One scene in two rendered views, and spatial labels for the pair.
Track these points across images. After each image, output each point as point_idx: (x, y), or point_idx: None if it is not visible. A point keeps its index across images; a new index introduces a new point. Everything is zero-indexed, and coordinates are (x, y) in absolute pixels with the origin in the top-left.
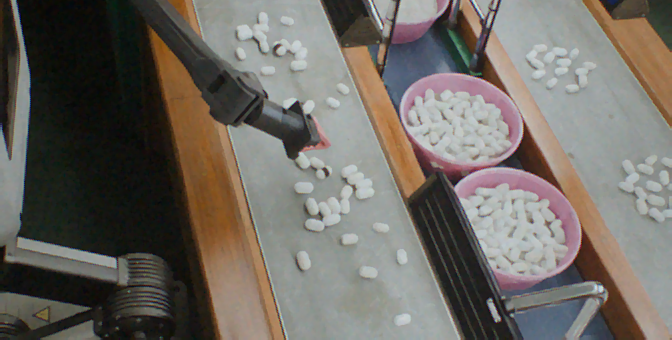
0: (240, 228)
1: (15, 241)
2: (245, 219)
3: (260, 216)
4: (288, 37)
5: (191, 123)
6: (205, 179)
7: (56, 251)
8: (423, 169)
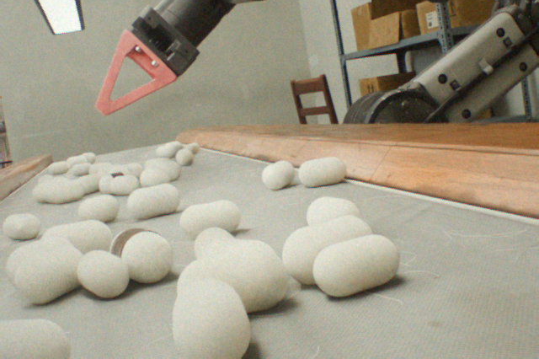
0: (273, 134)
1: (504, 10)
2: (267, 143)
3: (244, 163)
4: (61, 326)
5: (408, 130)
6: (343, 129)
7: (469, 38)
8: None
